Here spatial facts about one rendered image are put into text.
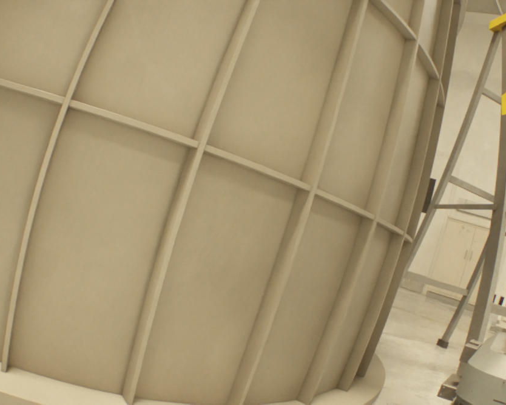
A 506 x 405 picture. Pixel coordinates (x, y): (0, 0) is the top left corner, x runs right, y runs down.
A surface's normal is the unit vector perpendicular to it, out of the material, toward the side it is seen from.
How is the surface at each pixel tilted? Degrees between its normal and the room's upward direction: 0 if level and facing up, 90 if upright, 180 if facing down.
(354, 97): 90
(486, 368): 41
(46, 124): 90
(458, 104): 90
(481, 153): 90
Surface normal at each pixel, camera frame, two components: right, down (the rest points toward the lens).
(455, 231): -0.61, -0.21
